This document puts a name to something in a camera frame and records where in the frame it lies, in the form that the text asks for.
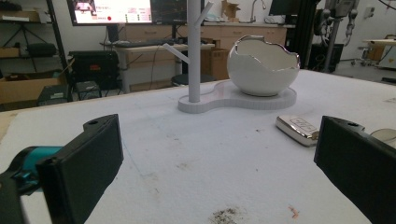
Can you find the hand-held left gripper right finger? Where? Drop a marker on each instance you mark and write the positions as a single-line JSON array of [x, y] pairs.
[[358, 161]]

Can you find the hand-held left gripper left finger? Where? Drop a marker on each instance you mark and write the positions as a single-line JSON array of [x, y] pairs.
[[81, 168]]

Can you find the white eggshell-shaped bowl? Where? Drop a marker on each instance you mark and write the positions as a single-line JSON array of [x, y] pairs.
[[261, 70]]

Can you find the round white disc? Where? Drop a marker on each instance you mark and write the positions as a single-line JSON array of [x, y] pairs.
[[384, 135]]

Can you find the small black crate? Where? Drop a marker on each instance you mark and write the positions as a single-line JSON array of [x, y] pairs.
[[88, 90], [53, 95]]

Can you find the large open cardboard box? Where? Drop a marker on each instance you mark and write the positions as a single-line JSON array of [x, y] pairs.
[[28, 88]]

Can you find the black equipment case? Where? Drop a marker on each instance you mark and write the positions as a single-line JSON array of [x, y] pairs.
[[92, 68]]

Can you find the wooden desk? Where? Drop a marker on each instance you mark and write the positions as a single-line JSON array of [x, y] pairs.
[[149, 62]]

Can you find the grey metal stand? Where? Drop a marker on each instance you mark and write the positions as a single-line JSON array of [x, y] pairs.
[[334, 31]]

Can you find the black metal shelf rack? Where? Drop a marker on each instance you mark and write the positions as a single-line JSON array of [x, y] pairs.
[[34, 40]]

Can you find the black curtain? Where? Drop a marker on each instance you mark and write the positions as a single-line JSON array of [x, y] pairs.
[[303, 31]]

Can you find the black keyboard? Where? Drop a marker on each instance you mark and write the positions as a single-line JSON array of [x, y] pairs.
[[149, 43]]

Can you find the white tree-shaped stand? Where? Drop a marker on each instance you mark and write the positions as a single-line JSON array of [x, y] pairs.
[[211, 93]]

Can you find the brown cardboard box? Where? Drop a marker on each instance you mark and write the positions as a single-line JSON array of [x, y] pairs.
[[214, 62]]

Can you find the dark computer monitor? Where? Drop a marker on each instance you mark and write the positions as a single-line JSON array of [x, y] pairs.
[[169, 10]]

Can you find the wooden cabinet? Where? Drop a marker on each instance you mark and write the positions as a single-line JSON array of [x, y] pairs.
[[218, 32]]

